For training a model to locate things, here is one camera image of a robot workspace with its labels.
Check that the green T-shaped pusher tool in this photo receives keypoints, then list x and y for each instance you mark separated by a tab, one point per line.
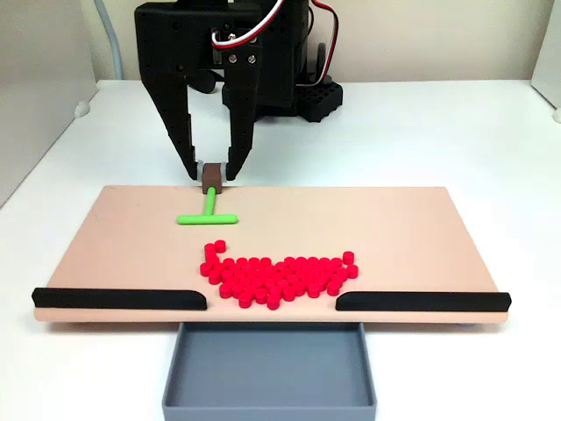
206	219

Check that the grey container tray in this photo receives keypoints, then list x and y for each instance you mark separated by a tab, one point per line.
271	364

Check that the small white blob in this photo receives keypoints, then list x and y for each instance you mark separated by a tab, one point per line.
81	109
557	115

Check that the red cylinder granule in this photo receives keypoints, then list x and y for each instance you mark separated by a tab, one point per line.
253	262
237	291
266	283
250	291
296	273
205	269
336	263
324	263
244	300
300	290
285	273
336	280
225	290
215	277
239	273
333	287
342	273
352	271
312	262
241	263
261	296
243	282
220	245
288	293
255	282
314	290
250	273
265	262
301	262
273	275
325	281
278	284
227	275
213	260
319	273
331	273
210	250
307	273
279	267
301	282
274	301
314	281
289	282
262	273
232	283
289	262
229	263
348	257

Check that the beige board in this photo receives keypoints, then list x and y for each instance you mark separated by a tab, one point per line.
131	245

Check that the black foam barrier strip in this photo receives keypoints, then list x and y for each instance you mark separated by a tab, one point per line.
425	301
118	299

